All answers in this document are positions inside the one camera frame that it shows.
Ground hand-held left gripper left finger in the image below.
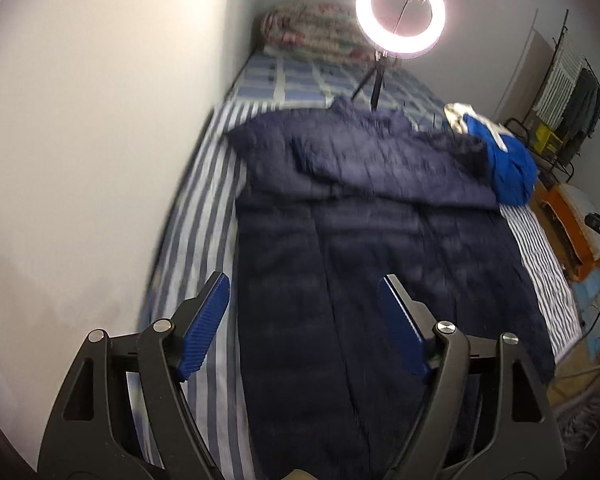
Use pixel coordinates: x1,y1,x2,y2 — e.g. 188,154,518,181
37,272,231,480

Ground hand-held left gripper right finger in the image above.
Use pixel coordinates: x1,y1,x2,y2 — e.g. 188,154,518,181
377,274,567,480

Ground navy quilted down jacket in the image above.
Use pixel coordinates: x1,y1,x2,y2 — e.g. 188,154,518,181
225,97,556,480

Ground dark hanging clothes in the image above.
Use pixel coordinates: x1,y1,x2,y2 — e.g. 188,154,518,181
562,67,600,153

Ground black clothes rack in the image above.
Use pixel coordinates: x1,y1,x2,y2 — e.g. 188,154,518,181
530,10,600,161

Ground blue white striped blanket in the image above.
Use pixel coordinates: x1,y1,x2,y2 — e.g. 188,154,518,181
140,102,581,480

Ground bright blue jacket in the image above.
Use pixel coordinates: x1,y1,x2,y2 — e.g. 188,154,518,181
462,114,538,207

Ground small bed with orange cover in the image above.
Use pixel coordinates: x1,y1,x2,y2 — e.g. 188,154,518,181
540,182,600,281

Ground cream white garment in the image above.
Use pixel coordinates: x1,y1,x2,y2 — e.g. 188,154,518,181
444,102,511,151

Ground black metal shoe rack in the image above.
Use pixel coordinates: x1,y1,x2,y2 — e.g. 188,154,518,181
504,117,576,183

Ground yellow plastic crate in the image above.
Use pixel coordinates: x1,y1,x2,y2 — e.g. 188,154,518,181
532,124,563,153

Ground black tripod stand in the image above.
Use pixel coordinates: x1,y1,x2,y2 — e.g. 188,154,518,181
351,52,396,111

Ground blue checkered bed sheet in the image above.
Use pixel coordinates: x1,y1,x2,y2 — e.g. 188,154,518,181
227,50,451,133

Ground green white striped towel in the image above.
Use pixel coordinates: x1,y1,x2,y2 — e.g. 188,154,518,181
534,55,583,123

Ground floral folded quilt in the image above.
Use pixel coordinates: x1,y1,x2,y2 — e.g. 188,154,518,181
260,1,381,66

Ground white ring light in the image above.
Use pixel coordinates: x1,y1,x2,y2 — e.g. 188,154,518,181
355,0,447,61

